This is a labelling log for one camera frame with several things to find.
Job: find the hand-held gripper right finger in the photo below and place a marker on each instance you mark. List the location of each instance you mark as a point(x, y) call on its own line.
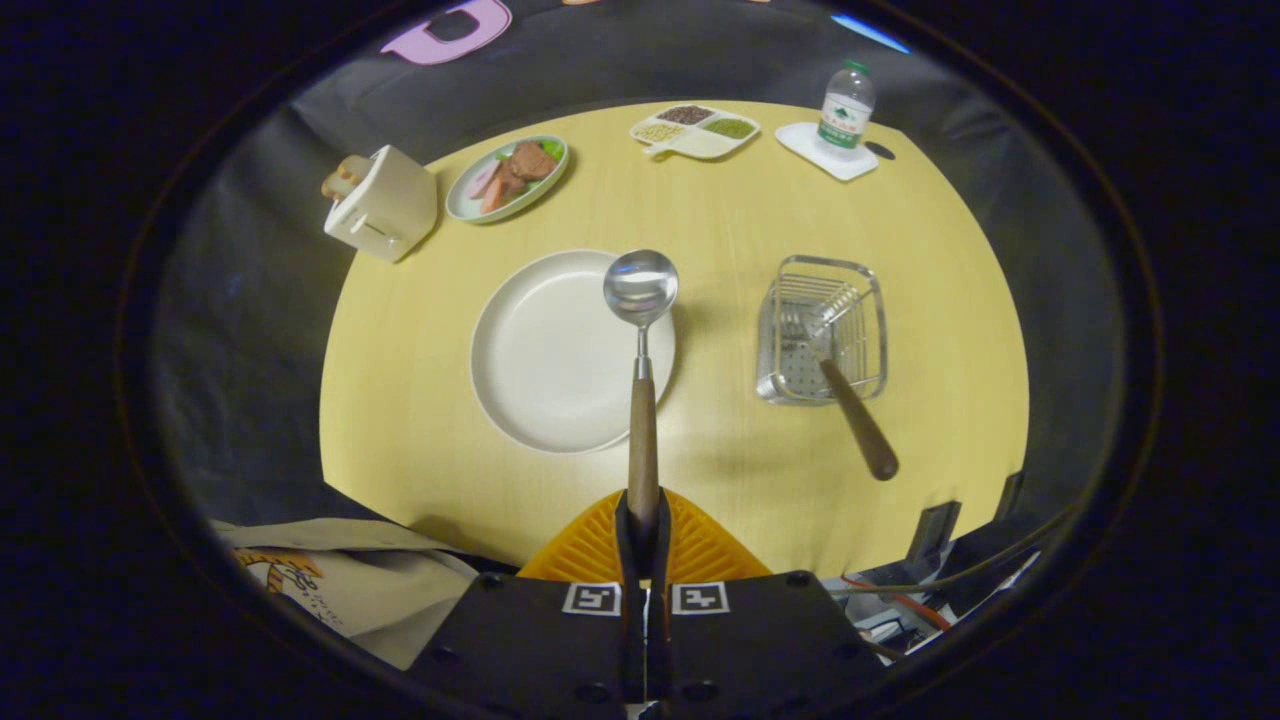
point(750, 645)

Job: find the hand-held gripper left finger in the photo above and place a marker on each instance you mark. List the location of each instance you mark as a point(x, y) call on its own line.
point(540, 645)

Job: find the round white plate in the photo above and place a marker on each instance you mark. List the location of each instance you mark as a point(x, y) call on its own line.
point(550, 350)

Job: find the green oval plate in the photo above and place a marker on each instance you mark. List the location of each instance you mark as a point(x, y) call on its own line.
point(470, 208)

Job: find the reddish sausage slice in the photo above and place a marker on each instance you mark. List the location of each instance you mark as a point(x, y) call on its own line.
point(500, 190)

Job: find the white toaster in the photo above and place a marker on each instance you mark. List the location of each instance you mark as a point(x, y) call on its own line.
point(390, 205)

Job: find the brown meat piece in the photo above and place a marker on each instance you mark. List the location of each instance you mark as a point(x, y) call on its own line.
point(533, 160)

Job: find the white square coaster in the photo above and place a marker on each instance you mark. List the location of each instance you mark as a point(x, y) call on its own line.
point(805, 145)

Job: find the brown toast slice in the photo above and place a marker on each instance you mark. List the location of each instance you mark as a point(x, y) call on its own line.
point(357, 168)
point(334, 185)

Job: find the white sectioned dish with beans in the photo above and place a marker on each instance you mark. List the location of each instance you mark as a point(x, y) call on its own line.
point(700, 140)

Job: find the clear plastic water bottle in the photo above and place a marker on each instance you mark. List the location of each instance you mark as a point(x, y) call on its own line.
point(846, 110)

